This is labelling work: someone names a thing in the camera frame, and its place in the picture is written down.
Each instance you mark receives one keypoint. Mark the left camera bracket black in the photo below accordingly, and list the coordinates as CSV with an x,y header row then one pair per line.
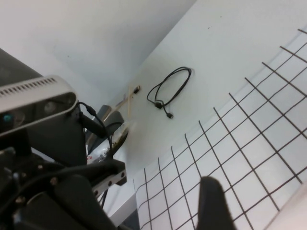
x,y
60,139

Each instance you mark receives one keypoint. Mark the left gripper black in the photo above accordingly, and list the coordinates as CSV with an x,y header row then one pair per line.
x,y
28,172

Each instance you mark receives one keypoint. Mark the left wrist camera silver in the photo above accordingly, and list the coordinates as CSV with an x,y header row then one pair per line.
x,y
36,95

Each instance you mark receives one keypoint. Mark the dark grey chair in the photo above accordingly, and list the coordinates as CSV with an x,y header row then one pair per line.
x,y
112,119

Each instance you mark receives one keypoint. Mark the white black-grid cloth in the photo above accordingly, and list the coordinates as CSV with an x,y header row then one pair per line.
x,y
251,143

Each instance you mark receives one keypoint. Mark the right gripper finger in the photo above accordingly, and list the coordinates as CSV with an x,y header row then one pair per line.
x,y
213,206

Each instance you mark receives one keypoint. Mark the small black clip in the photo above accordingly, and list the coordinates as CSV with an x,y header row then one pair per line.
x,y
137,89

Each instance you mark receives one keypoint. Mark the clear plastic bag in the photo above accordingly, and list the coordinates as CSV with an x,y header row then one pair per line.
x,y
122,134

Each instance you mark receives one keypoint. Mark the wooden stick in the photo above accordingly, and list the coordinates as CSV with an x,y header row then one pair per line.
x,y
129,105
124,100

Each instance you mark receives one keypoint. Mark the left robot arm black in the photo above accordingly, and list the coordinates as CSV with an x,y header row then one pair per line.
x,y
14,69

